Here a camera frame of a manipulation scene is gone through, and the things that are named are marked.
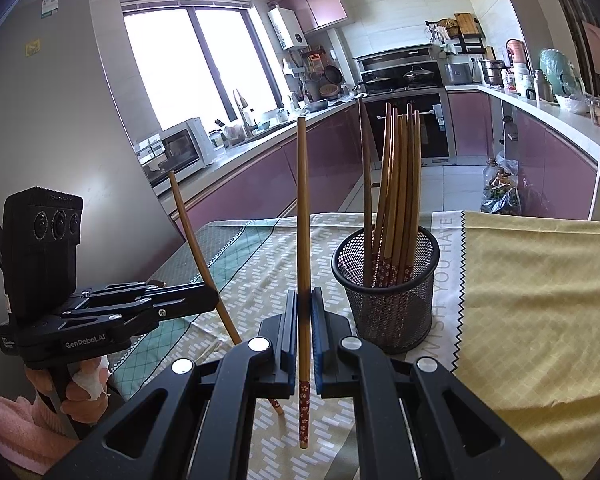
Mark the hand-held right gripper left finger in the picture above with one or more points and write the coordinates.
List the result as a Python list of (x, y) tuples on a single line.
[(292, 342)]

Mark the plastic bag of vegetables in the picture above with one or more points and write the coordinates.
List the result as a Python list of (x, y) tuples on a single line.
[(501, 201)]

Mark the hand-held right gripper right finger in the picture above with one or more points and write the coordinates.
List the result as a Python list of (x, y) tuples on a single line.
[(316, 342)]

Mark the black wok with lid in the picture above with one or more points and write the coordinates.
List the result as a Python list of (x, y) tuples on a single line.
[(375, 82)]

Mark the pot with glass lid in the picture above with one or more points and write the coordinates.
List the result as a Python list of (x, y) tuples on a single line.
[(419, 76)]

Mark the white water heater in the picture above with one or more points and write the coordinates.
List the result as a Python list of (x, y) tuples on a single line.
[(286, 27)]

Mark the kitchen window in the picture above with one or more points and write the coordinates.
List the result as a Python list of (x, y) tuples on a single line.
[(170, 60)]

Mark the chrome sink faucet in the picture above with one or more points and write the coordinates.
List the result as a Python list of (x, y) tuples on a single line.
[(241, 110)]

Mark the hanging frying pan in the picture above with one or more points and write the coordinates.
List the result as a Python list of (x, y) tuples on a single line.
[(332, 74)]

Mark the pink electric kettle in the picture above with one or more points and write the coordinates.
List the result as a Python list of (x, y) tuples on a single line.
[(516, 52)]

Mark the patterned yellow green tablecloth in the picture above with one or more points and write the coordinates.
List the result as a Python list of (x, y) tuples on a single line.
[(530, 335)]

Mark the person's left hand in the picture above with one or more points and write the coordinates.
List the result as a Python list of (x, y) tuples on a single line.
[(87, 390)]

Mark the pink base cabinet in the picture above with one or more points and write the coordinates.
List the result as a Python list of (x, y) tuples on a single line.
[(470, 125), (260, 180), (550, 170)]

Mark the green cloth-covered appliance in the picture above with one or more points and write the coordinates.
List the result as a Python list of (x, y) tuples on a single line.
[(557, 71)]

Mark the pink wall cabinet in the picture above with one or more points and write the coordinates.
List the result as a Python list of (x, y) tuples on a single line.
[(320, 5)]

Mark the dark wooden chopstick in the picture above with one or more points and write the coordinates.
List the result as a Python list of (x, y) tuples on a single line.
[(366, 200)]

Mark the bundle of wooden chopsticks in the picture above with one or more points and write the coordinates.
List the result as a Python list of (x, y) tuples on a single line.
[(397, 200)]

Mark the flower-tipped wooden chopstick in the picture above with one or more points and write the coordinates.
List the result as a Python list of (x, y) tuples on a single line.
[(195, 245), (304, 210)]

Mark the white plastic bag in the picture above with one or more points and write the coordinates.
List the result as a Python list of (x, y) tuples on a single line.
[(572, 103)]

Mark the black wall rack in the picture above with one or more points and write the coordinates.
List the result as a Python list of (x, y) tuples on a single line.
[(462, 32)]

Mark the black range hood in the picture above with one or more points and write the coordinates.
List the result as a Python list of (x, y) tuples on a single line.
[(395, 56)]

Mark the black mesh utensil holder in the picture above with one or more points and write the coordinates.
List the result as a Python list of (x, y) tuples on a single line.
[(390, 320)]

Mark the black built-in oven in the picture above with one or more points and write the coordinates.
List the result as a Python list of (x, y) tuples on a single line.
[(436, 135)]

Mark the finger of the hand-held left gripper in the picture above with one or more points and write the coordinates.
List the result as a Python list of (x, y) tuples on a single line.
[(180, 310), (145, 291)]

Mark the stainless steel stockpot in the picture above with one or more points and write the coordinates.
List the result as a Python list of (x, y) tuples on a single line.
[(492, 72)]

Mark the white toaster oven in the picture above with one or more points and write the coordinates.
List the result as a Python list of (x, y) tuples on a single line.
[(180, 147)]

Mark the striped curtain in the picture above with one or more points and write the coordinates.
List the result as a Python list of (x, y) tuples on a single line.
[(595, 45)]

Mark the steel thermos flask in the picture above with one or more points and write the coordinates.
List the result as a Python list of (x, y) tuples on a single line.
[(542, 86)]

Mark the grey refrigerator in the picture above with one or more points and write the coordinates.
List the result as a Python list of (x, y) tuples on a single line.
[(55, 135)]

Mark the clear plastic bag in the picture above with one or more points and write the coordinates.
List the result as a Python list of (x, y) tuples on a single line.
[(502, 167)]

